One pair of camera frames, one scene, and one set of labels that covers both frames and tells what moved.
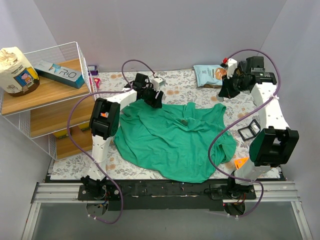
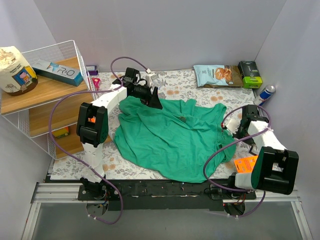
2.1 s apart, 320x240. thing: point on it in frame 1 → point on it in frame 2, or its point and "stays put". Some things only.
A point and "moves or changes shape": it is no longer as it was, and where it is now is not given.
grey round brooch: x=184 y=122 moves or changes shape
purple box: x=93 y=69 stays put
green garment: x=186 y=142 stays put
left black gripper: x=155 y=97 stays put
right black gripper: x=228 y=87 → x=238 y=133
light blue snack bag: x=209 y=75 stays put
